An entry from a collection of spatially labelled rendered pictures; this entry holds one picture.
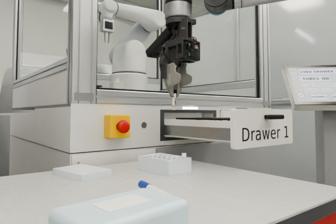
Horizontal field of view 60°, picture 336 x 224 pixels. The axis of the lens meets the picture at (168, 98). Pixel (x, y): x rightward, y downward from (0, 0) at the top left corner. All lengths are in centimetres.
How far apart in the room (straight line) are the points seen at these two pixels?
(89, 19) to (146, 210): 71
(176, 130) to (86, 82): 34
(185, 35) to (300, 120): 198
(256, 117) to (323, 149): 99
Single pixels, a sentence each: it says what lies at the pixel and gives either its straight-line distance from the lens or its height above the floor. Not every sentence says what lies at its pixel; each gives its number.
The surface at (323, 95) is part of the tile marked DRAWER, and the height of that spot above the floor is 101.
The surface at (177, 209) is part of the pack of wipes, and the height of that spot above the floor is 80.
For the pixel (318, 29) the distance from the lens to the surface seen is 269.
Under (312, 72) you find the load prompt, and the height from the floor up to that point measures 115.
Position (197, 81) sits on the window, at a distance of 120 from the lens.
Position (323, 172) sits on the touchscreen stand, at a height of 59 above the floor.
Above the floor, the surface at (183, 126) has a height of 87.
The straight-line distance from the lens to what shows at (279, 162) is 276.
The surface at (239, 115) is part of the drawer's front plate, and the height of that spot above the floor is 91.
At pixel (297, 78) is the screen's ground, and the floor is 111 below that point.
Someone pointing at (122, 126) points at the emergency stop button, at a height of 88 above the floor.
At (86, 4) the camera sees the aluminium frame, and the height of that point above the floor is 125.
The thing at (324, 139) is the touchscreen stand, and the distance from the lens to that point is 182.
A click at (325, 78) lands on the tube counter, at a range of 184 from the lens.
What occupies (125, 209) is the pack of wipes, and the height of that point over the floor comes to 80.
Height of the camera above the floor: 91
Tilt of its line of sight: 3 degrees up
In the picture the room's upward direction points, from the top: straight up
